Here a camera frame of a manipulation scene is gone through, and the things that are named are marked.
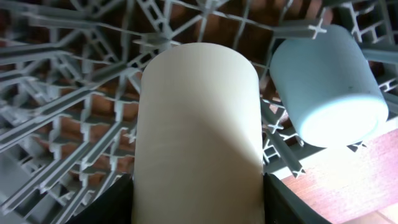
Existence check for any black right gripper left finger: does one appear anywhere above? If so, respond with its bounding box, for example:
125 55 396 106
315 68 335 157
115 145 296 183
67 174 134 224

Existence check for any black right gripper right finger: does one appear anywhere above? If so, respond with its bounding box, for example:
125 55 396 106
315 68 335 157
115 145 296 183
263 173 330 224

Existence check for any cream cup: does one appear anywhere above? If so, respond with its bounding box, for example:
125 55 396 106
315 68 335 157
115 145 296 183
132 43 265 223

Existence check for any blue cup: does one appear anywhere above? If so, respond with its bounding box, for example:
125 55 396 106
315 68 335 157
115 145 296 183
270 25 389 147

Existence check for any grey dishwasher rack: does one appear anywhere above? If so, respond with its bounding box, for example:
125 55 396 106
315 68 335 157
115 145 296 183
1 0 397 223

